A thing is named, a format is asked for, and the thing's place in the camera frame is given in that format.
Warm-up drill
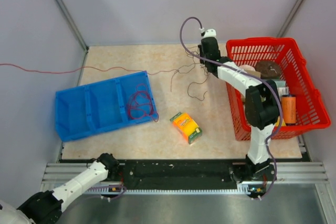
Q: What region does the brown wire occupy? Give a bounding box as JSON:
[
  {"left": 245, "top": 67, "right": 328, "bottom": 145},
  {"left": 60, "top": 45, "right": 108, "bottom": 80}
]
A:
[{"left": 0, "top": 63, "right": 182, "bottom": 92}]

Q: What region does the red wire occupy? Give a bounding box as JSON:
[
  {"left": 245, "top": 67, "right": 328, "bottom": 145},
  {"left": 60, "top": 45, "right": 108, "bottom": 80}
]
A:
[{"left": 126, "top": 83, "right": 160, "bottom": 123}]

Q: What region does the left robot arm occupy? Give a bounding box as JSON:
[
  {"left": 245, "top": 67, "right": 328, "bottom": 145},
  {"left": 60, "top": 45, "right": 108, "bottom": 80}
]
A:
[{"left": 1, "top": 153, "right": 119, "bottom": 223}]

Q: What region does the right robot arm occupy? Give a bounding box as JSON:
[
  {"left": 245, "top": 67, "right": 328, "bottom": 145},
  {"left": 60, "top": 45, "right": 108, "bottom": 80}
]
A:
[{"left": 198, "top": 37, "right": 282, "bottom": 182}]

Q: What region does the brown cardboard box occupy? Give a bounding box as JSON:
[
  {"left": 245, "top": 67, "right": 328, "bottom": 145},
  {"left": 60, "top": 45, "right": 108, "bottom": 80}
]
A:
[{"left": 245, "top": 69, "right": 261, "bottom": 79}]

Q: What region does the brown round lid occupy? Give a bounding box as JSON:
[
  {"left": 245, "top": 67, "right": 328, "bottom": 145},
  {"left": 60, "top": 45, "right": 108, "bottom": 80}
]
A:
[{"left": 255, "top": 60, "right": 281, "bottom": 79}]

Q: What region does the orange sponge package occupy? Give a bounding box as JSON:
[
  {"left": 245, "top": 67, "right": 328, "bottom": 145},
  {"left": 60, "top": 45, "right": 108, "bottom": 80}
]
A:
[{"left": 170, "top": 112, "right": 203, "bottom": 145}]

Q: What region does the teal small box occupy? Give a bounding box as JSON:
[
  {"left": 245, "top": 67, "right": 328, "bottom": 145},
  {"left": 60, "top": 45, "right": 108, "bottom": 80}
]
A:
[{"left": 275, "top": 79, "right": 287, "bottom": 88}]

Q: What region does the orange cylindrical can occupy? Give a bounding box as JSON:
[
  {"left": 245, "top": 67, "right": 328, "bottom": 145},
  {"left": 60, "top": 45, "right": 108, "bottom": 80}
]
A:
[{"left": 281, "top": 94, "right": 296, "bottom": 125}]

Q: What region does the blue plastic bin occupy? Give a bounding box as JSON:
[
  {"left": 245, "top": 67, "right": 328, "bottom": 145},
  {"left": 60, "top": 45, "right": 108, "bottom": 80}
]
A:
[{"left": 55, "top": 71, "right": 159, "bottom": 142}]

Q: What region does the red plastic basket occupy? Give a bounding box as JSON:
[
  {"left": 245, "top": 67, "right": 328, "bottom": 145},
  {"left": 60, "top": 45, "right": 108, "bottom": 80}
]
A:
[{"left": 226, "top": 37, "right": 331, "bottom": 140}]

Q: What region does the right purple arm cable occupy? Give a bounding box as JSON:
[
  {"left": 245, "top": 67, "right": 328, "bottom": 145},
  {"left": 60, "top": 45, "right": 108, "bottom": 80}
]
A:
[{"left": 180, "top": 17, "right": 284, "bottom": 201}]

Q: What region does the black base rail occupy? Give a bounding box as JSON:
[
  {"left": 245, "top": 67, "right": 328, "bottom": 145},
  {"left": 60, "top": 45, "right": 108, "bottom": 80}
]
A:
[{"left": 59, "top": 158, "right": 279, "bottom": 190}]

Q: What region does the aluminium frame rail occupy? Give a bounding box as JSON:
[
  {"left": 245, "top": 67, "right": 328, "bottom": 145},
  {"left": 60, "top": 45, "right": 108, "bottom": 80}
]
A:
[{"left": 40, "top": 162, "right": 328, "bottom": 195}]

